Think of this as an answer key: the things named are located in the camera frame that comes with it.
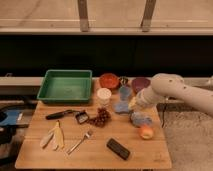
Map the blue plastic cup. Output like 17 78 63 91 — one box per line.
119 86 131 100

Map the red bowl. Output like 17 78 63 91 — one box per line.
99 73 119 89

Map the silver fork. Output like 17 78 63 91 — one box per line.
66 130 93 155

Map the banana peel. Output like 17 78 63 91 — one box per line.
40 121 64 151

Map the red yellow apple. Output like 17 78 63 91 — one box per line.
139 125 154 140

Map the green plastic tray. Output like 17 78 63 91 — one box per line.
37 70 92 104

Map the small dark metal cup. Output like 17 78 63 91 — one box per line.
119 76 129 85

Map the blue object at left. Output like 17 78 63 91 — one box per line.
0 110 21 126

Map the blue sponge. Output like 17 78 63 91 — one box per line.
113 101 130 114

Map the white paper cup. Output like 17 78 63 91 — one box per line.
97 88 112 106

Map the black rectangular remote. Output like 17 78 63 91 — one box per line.
107 138 130 160

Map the bunch of dark grapes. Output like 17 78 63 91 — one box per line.
88 108 111 127

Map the purple bowl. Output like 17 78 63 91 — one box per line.
131 77 150 93

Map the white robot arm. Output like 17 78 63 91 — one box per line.
128 73 213 117

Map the blue grey cloth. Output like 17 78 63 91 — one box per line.
130 112 153 127

